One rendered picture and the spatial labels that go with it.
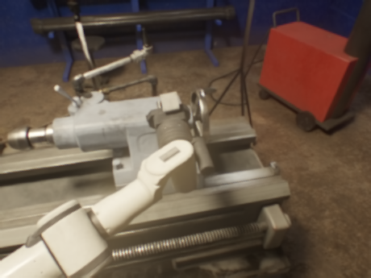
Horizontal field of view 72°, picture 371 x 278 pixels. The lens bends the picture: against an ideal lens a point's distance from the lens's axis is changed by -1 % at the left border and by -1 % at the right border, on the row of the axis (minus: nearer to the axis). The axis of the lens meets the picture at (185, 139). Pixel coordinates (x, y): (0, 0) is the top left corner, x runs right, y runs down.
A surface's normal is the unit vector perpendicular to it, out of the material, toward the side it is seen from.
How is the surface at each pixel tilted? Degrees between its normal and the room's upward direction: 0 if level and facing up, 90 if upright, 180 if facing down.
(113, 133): 86
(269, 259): 0
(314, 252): 0
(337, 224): 0
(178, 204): 36
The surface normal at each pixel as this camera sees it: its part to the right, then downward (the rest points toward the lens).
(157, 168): -0.13, -0.71
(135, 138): 0.19, 0.47
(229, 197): 0.12, -0.21
